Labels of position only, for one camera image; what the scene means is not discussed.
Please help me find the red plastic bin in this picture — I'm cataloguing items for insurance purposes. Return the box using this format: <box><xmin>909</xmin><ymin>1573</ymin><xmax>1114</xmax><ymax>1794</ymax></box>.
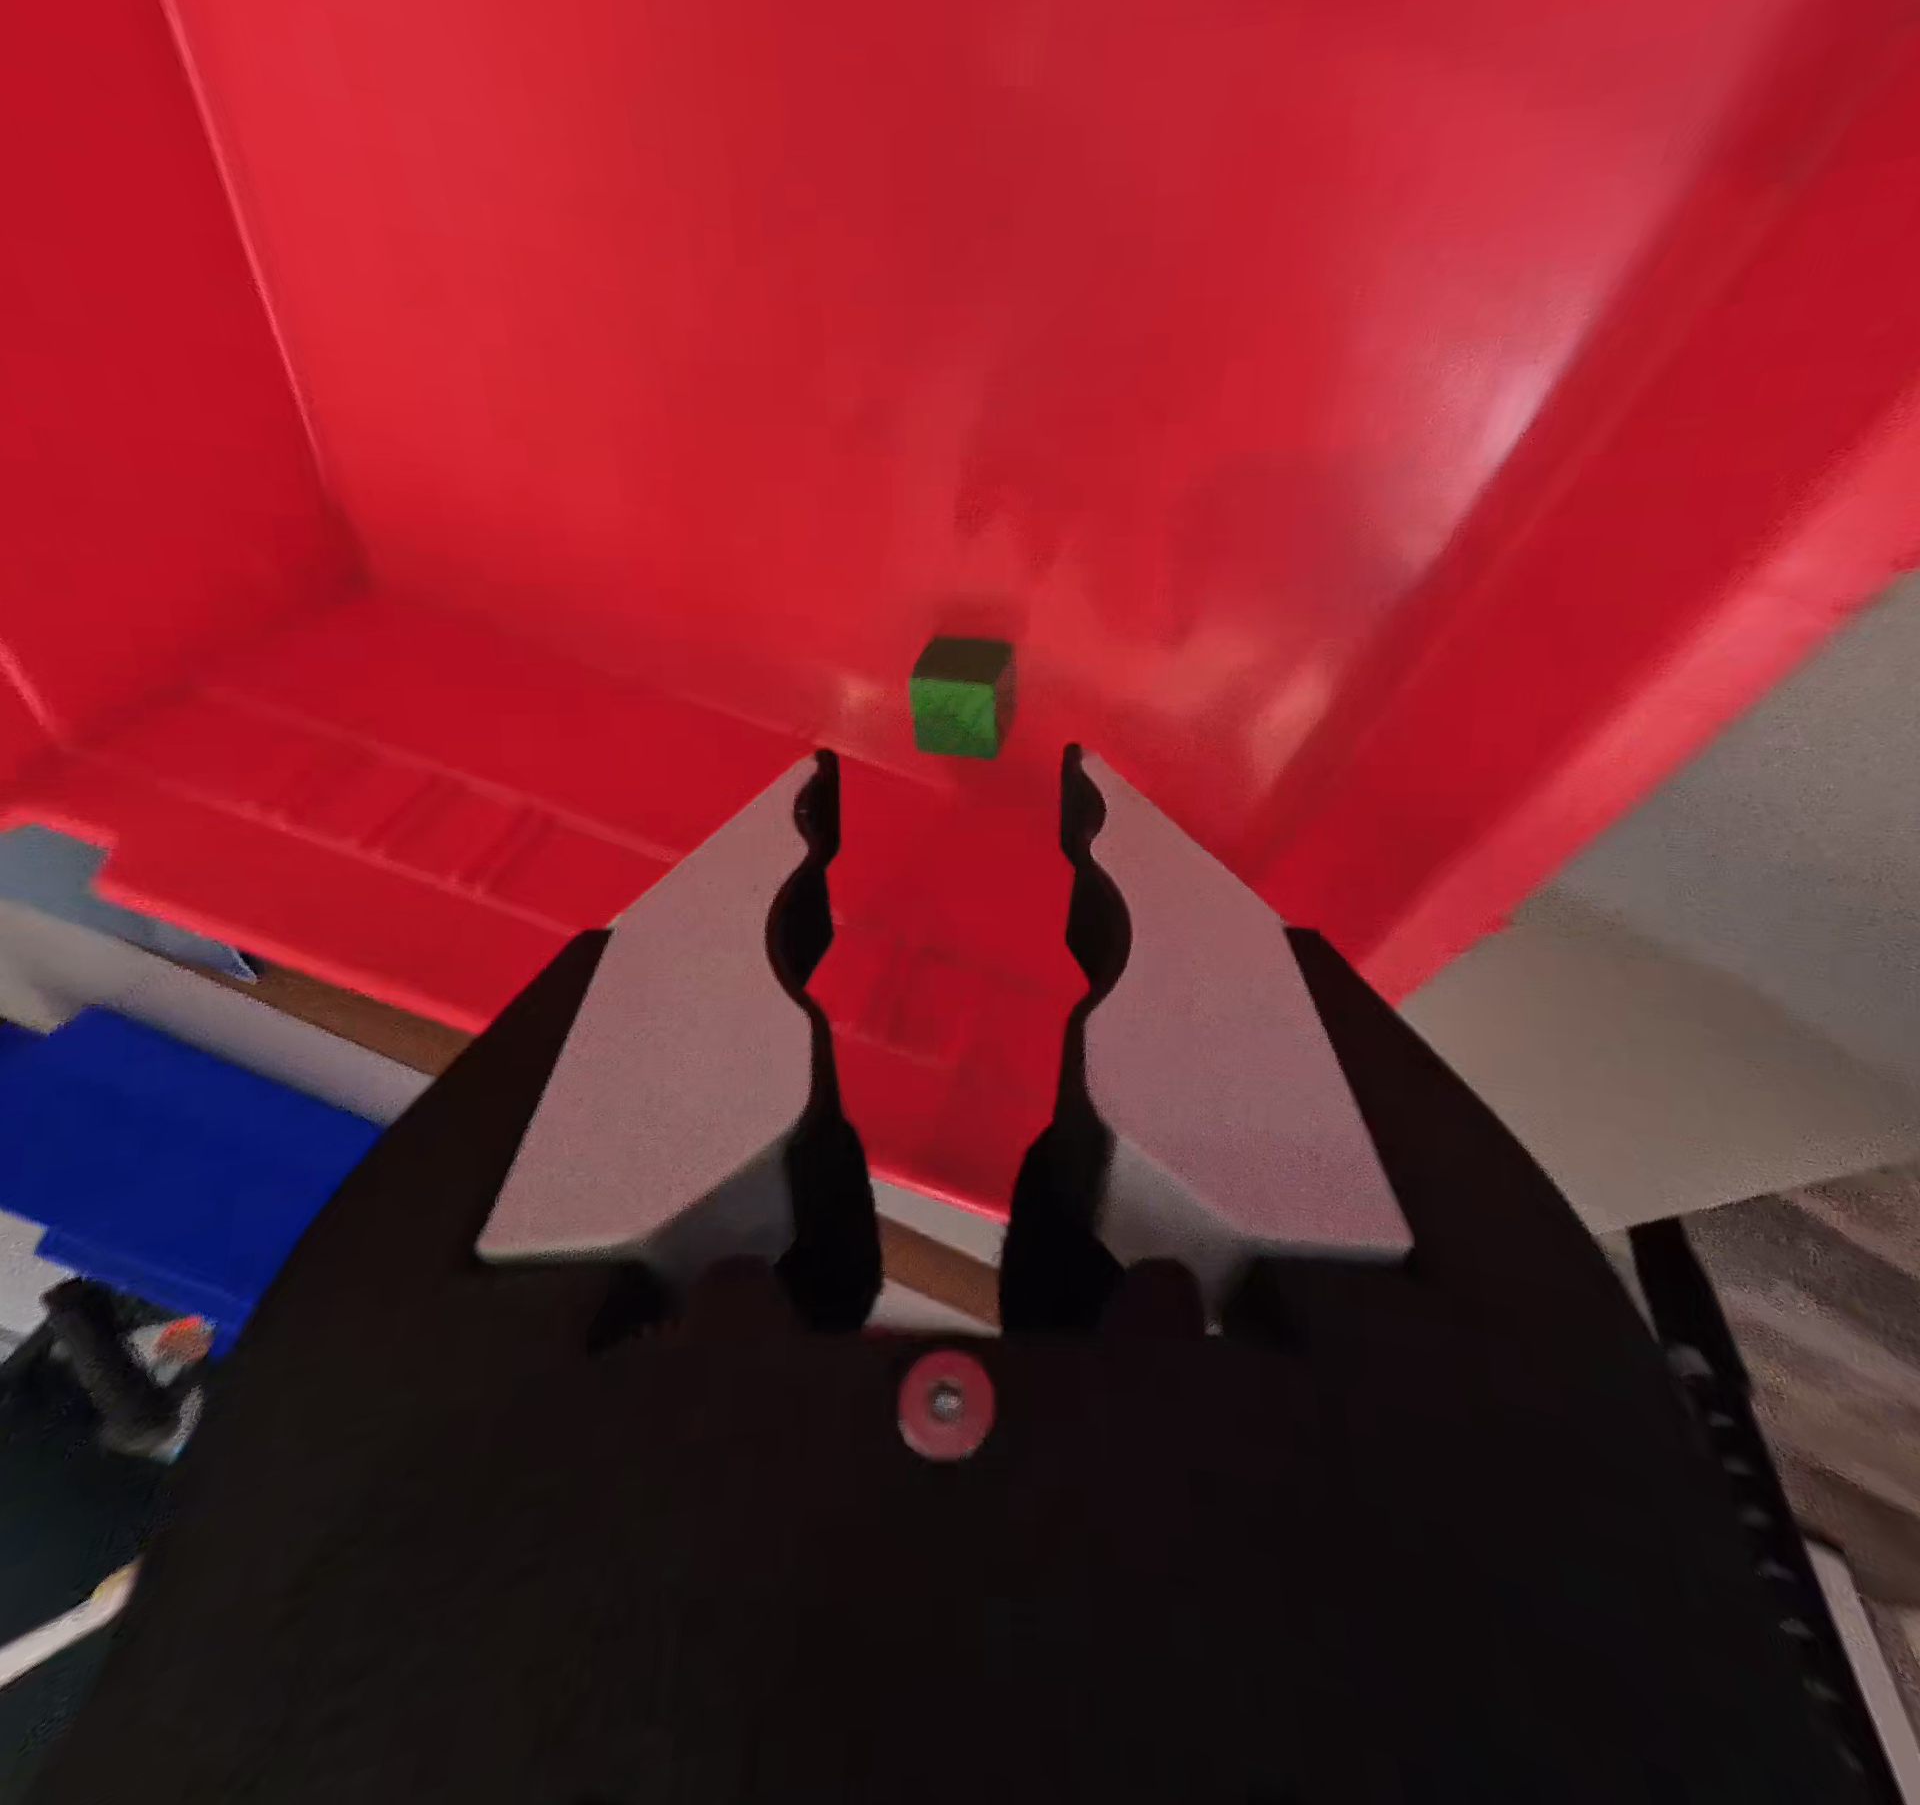
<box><xmin>0</xmin><ymin>0</ymin><xmax>1920</xmax><ymax>1223</ymax></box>

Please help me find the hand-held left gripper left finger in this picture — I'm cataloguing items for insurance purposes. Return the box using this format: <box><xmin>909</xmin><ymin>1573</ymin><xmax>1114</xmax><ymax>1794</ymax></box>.
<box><xmin>477</xmin><ymin>748</ymin><xmax>883</xmax><ymax>1335</ymax></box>

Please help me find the black metal rail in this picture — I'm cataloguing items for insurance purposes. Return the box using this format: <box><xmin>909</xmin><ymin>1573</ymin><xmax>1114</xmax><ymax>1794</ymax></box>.
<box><xmin>1627</xmin><ymin>1217</ymin><xmax>1900</xmax><ymax>1805</ymax></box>

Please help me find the blue plastic bin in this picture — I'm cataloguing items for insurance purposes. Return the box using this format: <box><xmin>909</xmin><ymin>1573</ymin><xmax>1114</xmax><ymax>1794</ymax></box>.
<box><xmin>0</xmin><ymin>1003</ymin><xmax>390</xmax><ymax>1354</ymax></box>

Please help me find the green wooden cube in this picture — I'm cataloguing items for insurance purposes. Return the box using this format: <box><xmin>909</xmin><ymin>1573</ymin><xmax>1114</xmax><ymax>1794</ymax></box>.
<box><xmin>909</xmin><ymin>635</ymin><xmax>1017</xmax><ymax>760</ymax></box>

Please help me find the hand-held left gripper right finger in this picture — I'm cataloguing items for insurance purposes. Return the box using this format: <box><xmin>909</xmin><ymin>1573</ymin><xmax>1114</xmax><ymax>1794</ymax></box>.
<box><xmin>998</xmin><ymin>743</ymin><xmax>1416</xmax><ymax>1337</ymax></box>

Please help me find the grey desk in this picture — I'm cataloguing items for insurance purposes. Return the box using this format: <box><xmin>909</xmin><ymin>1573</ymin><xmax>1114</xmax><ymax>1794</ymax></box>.
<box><xmin>0</xmin><ymin>567</ymin><xmax>1920</xmax><ymax>1327</ymax></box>

